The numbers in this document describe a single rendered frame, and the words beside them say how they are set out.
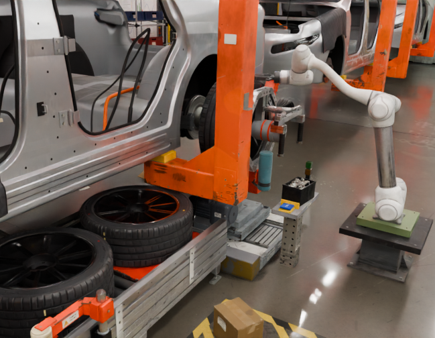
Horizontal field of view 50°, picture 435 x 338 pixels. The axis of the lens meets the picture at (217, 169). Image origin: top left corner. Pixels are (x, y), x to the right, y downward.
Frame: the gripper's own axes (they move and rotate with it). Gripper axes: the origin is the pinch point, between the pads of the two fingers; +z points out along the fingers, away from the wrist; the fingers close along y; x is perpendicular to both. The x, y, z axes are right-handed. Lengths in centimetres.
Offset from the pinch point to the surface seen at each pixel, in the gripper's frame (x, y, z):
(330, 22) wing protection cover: 1, 276, -90
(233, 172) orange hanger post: -41, -61, 7
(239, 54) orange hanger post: 25, -55, 4
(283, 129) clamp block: -24.5, -31.9, -22.2
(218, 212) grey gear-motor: -81, -38, 17
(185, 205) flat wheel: -63, -63, 35
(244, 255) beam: -102, -54, 0
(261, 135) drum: -35.7, -12.9, -9.0
